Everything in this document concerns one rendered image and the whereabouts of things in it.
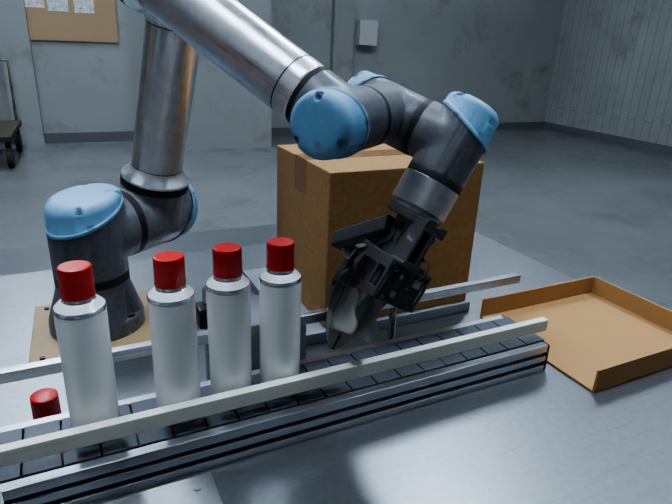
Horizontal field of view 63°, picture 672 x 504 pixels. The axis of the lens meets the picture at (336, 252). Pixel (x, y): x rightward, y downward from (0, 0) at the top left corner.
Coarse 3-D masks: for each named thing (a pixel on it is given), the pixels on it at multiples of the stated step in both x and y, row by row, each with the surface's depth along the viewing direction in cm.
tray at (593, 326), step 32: (544, 288) 109; (576, 288) 114; (608, 288) 112; (576, 320) 104; (608, 320) 105; (640, 320) 105; (576, 352) 93; (608, 352) 93; (640, 352) 94; (608, 384) 84
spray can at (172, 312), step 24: (168, 264) 58; (168, 288) 59; (192, 288) 62; (168, 312) 59; (192, 312) 61; (168, 336) 60; (192, 336) 62; (168, 360) 61; (192, 360) 63; (168, 384) 62; (192, 384) 64
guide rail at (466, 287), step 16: (432, 288) 84; (448, 288) 84; (464, 288) 86; (480, 288) 87; (304, 320) 74; (320, 320) 75; (112, 352) 64; (128, 352) 65; (144, 352) 65; (0, 368) 60; (16, 368) 60; (32, 368) 60; (48, 368) 61
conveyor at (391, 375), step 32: (512, 320) 93; (352, 352) 81; (384, 352) 82; (480, 352) 83; (352, 384) 74; (224, 416) 66; (256, 416) 67; (96, 448) 60; (128, 448) 61; (0, 480) 56
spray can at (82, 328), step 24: (72, 264) 56; (72, 288) 55; (72, 312) 55; (96, 312) 56; (72, 336) 56; (96, 336) 57; (72, 360) 57; (96, 360) 58; (72, 384) 58; (96, 384) 59; (72, 408) 59; (96, 408) 59
